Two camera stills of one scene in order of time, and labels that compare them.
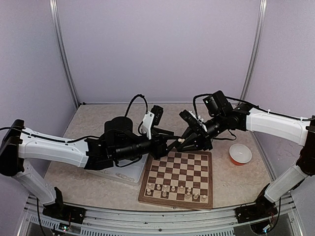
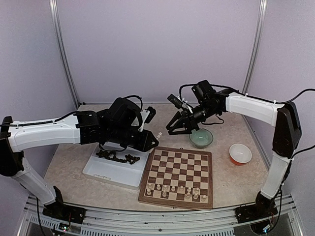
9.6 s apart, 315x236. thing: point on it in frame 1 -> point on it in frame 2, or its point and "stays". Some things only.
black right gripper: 202,141 -> 189,117
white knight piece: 196,195 stays
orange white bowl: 240,154 stays
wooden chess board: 181,179 stays
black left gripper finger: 172,137 -> 151,141
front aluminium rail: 220,222 stays
